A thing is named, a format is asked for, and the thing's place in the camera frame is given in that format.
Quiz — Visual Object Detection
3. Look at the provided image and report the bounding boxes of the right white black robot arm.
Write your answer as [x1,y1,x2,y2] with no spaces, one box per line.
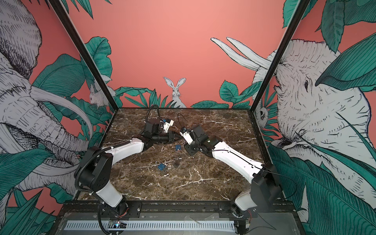
[180,125,282,211]

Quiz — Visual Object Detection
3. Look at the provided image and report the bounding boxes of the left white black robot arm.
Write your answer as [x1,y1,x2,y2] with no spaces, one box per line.
[74,105,180,217]

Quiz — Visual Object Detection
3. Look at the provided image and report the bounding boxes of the blue padlock front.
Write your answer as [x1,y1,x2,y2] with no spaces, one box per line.
[158,163,166,171]

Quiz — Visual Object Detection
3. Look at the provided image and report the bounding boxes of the small green circuit board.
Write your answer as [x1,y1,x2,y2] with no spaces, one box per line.
[109,221,127,229]

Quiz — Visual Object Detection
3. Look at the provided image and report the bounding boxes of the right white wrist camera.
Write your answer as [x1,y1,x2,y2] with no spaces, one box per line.
[180,127,193,145]

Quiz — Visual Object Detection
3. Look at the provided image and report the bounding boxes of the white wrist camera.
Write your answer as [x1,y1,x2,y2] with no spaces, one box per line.
[163,118,174,133]
[180,127,193,145]

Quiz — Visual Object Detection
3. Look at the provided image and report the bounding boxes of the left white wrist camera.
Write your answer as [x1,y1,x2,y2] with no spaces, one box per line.
[163,118,174,133]

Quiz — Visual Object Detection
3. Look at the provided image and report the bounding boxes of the white slotted cable duct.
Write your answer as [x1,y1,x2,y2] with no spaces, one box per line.
[63,220,235,232]

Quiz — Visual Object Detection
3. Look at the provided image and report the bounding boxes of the black front mounting rail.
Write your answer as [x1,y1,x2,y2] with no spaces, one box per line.
[57,200,283,219]

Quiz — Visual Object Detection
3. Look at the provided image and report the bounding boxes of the right black frame post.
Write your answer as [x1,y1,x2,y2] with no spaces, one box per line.
[250,0,310,113]

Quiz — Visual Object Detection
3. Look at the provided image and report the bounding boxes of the black frame post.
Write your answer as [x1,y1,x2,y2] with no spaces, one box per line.
[49,0,118,113]
[250,0,310,113]

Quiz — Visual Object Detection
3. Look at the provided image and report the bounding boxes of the left black frame post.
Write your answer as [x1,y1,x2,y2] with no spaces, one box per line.
[49,0,118,113]

